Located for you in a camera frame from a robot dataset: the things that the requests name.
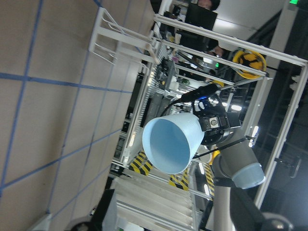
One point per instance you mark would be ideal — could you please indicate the white wire dish rack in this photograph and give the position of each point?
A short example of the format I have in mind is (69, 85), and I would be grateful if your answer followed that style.
(128, 43)

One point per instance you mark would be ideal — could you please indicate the light blue cup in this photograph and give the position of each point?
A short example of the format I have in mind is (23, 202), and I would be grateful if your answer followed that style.
(170, 142)

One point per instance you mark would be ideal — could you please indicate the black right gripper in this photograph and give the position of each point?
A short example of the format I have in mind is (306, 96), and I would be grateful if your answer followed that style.
(216, 123)

